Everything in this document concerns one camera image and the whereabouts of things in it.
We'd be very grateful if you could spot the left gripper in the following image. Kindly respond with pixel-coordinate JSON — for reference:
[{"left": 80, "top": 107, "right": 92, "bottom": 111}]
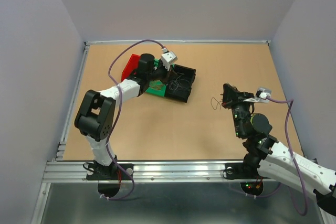
[{"left": 147, "top": 60, "right": 177, "bottom": 86}]

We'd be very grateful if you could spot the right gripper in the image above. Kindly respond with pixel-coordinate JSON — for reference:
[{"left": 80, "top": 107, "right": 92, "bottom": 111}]
[{"left": 220, "top": 83, "right": 255, "bottom": 137}]

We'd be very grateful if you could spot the grey wire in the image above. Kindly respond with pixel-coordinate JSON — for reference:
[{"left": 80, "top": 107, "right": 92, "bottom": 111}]
[{"left": 169, "top": 73, "right": 191, "bottom": 93}]

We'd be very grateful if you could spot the orange wire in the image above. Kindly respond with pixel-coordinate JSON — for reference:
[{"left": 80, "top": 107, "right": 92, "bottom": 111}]
[{"left": 148, "top": 79, "right": 166, "bottom": 91}]

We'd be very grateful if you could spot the wire bundle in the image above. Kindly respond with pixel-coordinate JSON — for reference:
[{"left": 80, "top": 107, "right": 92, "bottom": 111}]
[{"left": 211, "top": 92, "right": 226, "bottom": 111}]

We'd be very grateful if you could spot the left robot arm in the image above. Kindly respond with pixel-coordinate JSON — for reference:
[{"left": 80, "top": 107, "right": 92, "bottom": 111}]
[{"left": 74, "top": 51, "right": 177, "bottom": 179}]

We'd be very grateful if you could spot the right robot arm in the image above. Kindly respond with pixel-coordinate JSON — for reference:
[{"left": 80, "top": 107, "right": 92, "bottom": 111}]
[{"left": 222, "top": 83, "right": 335, "bottom": 216}]

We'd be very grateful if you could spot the black plastic bin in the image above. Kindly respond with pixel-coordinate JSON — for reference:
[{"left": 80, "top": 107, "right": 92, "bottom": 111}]
[{"left": 165, "top": 64, "right": 196, "bottom": 103}]

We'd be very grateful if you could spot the green plastic bin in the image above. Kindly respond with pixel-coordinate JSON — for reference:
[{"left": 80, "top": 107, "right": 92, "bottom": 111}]
[{"left": 145, "top": 58, "right": 175, "bottom": 98}]

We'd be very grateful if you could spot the red plastic bin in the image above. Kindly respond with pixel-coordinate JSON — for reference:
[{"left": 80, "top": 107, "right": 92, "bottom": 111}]
[{"left": 121, "top": 54, "right": 140, "bottom": 81}]

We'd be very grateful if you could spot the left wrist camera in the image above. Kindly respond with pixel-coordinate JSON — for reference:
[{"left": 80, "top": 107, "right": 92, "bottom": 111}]
[{"left": 160, "top": 47, "right": 177, "bottom": 70}]

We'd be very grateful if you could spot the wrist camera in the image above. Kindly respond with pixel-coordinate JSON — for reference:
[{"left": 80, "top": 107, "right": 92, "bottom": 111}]
[
  {"left": 160, "top": 47, "right": 177, "bottom": 70},
  {"left": 244, "top": 87, "right": 272, "bottom": 103}
]

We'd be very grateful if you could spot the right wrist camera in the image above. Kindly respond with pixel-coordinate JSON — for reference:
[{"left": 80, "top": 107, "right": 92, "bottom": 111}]
[{"left": 244, "top": 87, "right": 272, "bottom": 103}]

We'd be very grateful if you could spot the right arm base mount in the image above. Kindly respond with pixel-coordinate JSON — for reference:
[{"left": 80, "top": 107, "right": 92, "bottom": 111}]
[{"left": 222, "top": 162, "right": 261, "bottom": 180}]

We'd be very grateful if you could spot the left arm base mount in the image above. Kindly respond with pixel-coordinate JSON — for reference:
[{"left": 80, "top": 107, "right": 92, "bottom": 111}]
[{"left": 82, "top": 161, "right": 133, "bottom": 181}]

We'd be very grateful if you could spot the aluminium frame rail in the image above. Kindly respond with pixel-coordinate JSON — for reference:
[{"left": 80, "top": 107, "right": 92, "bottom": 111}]
[{"left": 28, "top": 40, "right": 336, "bottom": 224}]

